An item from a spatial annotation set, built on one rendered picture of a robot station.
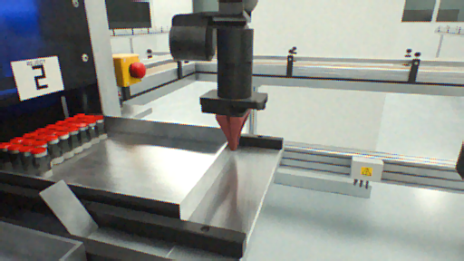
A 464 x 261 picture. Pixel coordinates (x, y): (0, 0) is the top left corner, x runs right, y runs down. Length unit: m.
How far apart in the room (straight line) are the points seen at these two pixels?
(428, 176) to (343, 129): 0.66
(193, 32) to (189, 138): 0.23
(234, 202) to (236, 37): 0.23
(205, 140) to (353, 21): 1.44
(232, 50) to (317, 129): 1.59
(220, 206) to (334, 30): 1.59
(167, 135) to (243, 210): 0.30
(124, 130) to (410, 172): 1.19
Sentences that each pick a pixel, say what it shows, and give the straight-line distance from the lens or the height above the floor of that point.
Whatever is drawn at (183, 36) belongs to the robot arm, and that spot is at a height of 1.09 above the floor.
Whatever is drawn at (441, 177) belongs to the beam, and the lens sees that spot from 1.52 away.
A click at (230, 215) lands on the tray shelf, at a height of 0.88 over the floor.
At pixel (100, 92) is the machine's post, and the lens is 0.71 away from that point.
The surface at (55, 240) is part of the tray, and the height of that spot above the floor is 0.91.
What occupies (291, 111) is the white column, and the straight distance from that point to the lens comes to 1.97.
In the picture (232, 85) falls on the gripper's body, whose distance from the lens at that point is 0.45.
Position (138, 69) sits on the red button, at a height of 1.00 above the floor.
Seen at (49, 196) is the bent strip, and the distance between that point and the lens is 0.38.
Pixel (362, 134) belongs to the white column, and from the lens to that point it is 2.02.
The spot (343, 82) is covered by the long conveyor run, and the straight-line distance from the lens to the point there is 1.30.
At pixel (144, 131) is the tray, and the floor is 0.89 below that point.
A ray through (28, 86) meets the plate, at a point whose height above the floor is 1.01.
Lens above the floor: 1.11
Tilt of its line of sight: 21 degrees down
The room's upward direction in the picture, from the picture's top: straight up
